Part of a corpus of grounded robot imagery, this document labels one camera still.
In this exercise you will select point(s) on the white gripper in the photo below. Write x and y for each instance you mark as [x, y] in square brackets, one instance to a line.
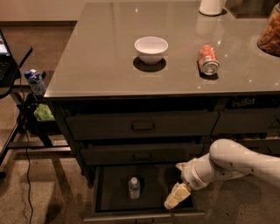
[189, 174]

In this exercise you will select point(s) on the clear plastic water bottle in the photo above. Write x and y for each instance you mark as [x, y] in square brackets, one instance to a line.
[134, 188]

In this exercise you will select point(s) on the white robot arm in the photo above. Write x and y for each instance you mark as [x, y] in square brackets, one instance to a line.
[225, 160]

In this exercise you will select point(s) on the dark middle left drawer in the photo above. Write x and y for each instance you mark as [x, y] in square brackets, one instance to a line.
[139, 153]

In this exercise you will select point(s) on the dark drawer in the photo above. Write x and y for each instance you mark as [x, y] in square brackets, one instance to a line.
[264, 146]
[245, 121]
[138, 125]
[139, 153]

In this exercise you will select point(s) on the open bottom drawer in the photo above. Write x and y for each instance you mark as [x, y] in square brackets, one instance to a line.
[113, 205]

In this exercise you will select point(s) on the dark top right drawer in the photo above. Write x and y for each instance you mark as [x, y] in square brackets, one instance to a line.
[245, 121]

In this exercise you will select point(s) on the dark middle right drawer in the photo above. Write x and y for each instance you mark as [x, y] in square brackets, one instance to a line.
[264, 146]

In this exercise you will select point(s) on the dark cabinet with grey counter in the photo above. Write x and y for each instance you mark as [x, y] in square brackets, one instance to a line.
[154, 82]

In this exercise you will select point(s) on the dark top left drawer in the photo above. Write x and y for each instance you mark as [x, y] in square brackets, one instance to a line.
[138, 125]

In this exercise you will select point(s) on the orange soda can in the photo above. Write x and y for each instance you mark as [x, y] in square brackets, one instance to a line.
[207, 60]

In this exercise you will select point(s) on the white ceramic bowl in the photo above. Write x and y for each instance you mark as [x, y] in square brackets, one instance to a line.
[150, 50]

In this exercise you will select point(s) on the green snack bag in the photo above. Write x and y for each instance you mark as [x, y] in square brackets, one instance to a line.
[43, 113]

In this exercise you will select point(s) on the glass jar of snacks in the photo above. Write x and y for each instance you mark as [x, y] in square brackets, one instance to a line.
[269, 40]

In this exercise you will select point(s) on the white paper towel roll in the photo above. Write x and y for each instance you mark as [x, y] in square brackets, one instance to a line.
[211, 7]

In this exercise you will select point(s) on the black laptop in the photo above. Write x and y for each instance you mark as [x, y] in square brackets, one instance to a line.
[6, 60]

